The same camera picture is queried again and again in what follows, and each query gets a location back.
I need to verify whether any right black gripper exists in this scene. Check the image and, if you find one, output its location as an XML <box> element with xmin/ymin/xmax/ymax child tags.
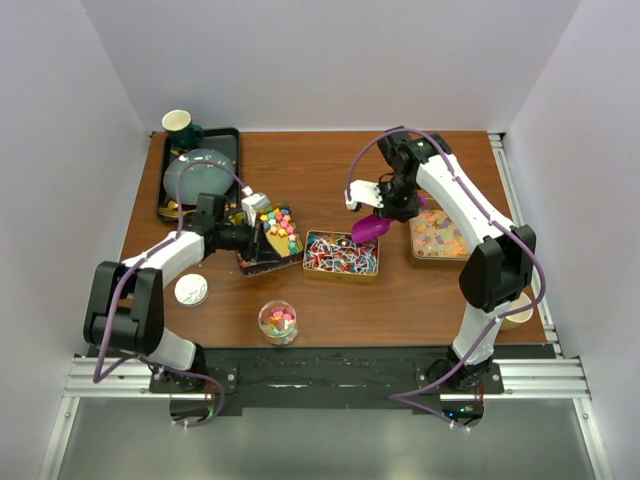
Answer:
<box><xmin>370</xmin><ymin>174</ymin><xmax>421</xmax><ymax>221</ymax></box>

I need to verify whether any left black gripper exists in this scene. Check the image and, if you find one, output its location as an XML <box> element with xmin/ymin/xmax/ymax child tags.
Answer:
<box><xmin>215</xmin><ymin>216</ymin><xmax>281</xmax><ymax>263</ymax></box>

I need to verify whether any gold tin of star candies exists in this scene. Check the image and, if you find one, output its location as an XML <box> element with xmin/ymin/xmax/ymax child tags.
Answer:
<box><xmin>237</xmin><ymin>203</ymin><xmax>303</xmax><ymax>277</ymax></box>

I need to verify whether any magenta plastic scoop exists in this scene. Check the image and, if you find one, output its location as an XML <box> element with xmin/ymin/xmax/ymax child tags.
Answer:
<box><xmin>351</xmin><ymin>195</ymin><xmax>426</xmax><ymax>244</ymax></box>

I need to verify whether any gold tin of gummy candies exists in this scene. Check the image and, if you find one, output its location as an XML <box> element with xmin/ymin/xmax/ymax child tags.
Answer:
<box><xmin>409</xmin><ymin>208</ymin><xmax>470</xmax><ymax>261</ymax></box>

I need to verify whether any clear glass jar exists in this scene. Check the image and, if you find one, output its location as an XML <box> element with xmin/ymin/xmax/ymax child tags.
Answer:
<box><xmin>258</xmin><ymin>300</ymin><xmax>298</xmax><ymax>347</ymax></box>

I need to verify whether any gold tin of lollipops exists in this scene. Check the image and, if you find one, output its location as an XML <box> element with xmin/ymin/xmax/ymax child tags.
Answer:
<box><xmin>302</xmin><ymin>230</ymin><xmax>380</xmax><ymax>284</ymax></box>

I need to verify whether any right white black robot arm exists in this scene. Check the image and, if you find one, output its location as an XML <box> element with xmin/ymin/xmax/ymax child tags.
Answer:
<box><xmin>374</xmin><ymin>127</ymin><xmax>543</xmax><ymax>393</ymax></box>

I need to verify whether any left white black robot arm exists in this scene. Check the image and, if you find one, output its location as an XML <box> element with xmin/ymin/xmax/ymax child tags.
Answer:
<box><xmin>83</xmin><ymin>187</ymin><xmax>271</xmax><ymax>392</ymax></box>

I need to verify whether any white jar lid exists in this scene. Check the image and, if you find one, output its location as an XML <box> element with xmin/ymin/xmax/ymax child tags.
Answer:
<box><xmin>174</xmin><ymin>274</ymin><xmax>208</xmax><ymax>307</ymax></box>

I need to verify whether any teal ceramic plate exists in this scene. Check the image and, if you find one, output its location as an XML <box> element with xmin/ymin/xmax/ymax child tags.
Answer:
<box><xmin>162</xmin><ymin>149</ymin><xmax>235</xmax><ymax>205</ymax></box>

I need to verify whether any gold fork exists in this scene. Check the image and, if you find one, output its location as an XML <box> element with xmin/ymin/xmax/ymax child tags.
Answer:
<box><xmin>157</xmin><ymin>201</ymin><xmax>195</xmax><ymax>219</ymax></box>

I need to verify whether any black serving tray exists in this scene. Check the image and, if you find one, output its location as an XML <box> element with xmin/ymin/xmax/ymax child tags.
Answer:
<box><xmin>156</xmin><ymin>127</ymin><xmax>242</xmax><ymax>222</ymax></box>

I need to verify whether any dark green mug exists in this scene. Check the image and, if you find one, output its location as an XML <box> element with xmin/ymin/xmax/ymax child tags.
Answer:
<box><xmin>161</xmin><ymin>109</ymin><xmax>205</xmax><ymax>150</ymax></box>

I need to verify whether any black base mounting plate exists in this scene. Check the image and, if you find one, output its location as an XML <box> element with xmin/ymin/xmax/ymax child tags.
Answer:
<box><xmin>149</xmin><ymin>344</ymin><xmax>556</xmax><ymax>417</ymax></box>

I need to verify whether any yellow mug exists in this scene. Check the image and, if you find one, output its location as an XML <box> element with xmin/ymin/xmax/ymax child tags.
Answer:
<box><xmin>500</xmin><ymin>292</ymin><xmax>533</xmax><ymax>331</ymax></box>

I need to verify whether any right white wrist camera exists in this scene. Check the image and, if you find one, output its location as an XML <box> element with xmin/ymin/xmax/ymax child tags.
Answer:
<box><xmin>344</xmin><ymin>180</ymin><xmax>384</xmax><ymax>212</ymax></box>

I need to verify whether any aluminium frame rail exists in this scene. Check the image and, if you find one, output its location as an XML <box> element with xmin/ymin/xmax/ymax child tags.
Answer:
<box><xmin>63</xmin><ymin>358</ymin><xmax>591</xmax><ymax>400</ymax></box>

